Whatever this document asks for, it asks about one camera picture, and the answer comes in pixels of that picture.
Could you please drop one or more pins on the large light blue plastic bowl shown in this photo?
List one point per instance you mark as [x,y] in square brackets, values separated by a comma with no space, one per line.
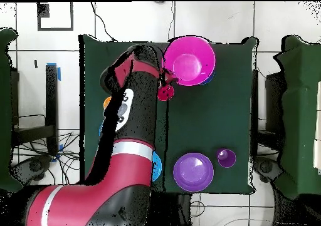
[156,166]

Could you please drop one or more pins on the small dark blue plastic bowl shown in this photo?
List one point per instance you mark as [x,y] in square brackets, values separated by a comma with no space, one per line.
[209,79]

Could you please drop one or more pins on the large pink plastic bowl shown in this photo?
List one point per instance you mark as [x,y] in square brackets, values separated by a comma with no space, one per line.
[189,60]

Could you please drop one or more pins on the dark green tablecloth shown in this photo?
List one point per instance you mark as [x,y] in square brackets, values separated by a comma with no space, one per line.
[213,123]

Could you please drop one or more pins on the purple plastic bowl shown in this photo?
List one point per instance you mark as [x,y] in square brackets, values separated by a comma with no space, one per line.
[193,172]

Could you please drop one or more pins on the dark square floor frame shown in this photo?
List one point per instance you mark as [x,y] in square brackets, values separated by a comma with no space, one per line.
[42,10]

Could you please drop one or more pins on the shallow light blue plastic bowl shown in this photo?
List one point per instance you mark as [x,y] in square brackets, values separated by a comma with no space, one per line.
[100,130]

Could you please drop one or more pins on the purple plastic cup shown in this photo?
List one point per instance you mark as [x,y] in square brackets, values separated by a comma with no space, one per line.
[227,159]

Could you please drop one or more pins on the magenta plastic cup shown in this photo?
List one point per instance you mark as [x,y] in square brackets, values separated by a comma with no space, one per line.
[166,93]

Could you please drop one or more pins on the green cloth covered side table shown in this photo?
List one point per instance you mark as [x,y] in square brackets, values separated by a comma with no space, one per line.
[298,110]
[5,110]

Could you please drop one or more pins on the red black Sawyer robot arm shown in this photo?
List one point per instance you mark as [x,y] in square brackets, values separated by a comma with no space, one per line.
[112,186]

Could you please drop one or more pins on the orange plastic cup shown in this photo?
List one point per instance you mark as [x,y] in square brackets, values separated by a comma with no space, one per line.
[107,102]

